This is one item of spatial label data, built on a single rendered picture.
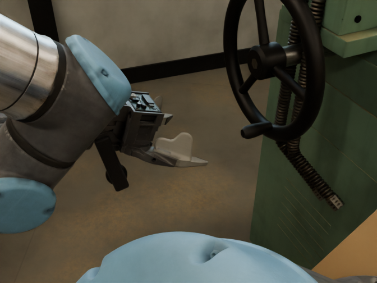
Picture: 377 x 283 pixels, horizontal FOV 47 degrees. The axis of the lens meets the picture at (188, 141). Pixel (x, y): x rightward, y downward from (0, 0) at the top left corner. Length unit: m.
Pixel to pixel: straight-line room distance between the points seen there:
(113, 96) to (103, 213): 1.18
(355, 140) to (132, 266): 0.75
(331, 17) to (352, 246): 0.42
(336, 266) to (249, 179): 1.30
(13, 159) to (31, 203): 0.05
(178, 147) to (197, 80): 1.65
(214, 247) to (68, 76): 0.28
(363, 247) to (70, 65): 0.33
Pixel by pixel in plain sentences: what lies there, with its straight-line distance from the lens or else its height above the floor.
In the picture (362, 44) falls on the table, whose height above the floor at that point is 0.86.
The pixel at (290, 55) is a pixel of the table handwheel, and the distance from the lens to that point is 0.79.
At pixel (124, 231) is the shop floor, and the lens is 1.55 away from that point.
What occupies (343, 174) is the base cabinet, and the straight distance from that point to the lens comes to 0.98.
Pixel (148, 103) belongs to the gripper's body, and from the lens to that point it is 0.69.
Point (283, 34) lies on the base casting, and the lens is 1.04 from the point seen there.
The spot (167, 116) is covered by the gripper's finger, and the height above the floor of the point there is 0.70.
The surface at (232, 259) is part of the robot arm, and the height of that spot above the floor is 1.02.
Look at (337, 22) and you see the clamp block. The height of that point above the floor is 0.89.
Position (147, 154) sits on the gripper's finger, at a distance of 0.68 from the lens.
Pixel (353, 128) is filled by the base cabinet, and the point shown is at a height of 0.66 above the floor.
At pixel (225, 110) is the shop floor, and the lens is 2.10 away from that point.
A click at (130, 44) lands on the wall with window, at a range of 2.24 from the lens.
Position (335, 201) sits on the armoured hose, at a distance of 0.87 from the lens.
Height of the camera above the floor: 1.17
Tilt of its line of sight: 38 degrees down
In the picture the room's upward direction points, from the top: straight up
